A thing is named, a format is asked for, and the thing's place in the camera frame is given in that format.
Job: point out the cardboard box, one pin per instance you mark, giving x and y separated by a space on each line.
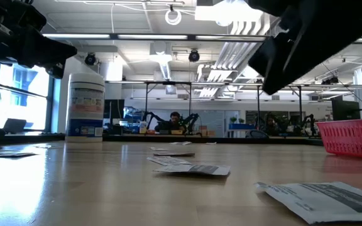
206 132

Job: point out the red plastic basket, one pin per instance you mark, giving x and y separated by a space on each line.
350 138

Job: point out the black monitor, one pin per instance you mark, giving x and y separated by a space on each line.
114 110
344 110

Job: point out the person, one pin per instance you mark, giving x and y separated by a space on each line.
174 117

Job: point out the black station frame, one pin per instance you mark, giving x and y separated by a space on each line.
278 85
168 83

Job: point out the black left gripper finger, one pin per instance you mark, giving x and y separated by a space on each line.
52 51

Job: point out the white wipes canister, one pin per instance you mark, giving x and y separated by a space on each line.
85 106

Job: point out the white packet red print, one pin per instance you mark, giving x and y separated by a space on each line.
44 146
168 160
210 143
174 154

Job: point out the open grey laptop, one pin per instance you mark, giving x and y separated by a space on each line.
14 125

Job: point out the LED light bar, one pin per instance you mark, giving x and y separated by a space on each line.
152 36

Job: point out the white bottle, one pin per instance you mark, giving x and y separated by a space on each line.
142 128

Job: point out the white packet black print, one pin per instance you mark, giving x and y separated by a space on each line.
182 144
319 201
196 169
8 154

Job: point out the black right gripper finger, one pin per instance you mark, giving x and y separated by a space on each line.
294 53

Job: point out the white ceiling duct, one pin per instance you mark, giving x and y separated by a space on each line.
160 51

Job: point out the white packet grey text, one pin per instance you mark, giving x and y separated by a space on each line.
185 142

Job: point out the black office chair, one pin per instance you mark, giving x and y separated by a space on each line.
258 134

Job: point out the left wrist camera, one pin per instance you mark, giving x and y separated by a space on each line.
0 25

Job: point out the blue planter box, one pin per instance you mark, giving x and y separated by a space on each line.
240 126

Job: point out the white packet with barcode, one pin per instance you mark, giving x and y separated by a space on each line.
158 148

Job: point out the white ceiling light panel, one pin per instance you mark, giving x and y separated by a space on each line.
228 12

